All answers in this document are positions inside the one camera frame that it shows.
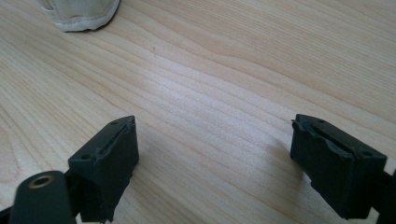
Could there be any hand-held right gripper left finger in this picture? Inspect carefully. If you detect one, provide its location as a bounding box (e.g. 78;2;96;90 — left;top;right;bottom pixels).
67;115;140;224

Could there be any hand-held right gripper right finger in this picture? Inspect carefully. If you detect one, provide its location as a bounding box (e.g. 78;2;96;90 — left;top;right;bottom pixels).
290;113;388;220

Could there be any beige cloth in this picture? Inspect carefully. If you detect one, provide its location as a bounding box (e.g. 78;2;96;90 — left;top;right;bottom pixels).
36;0;121;33

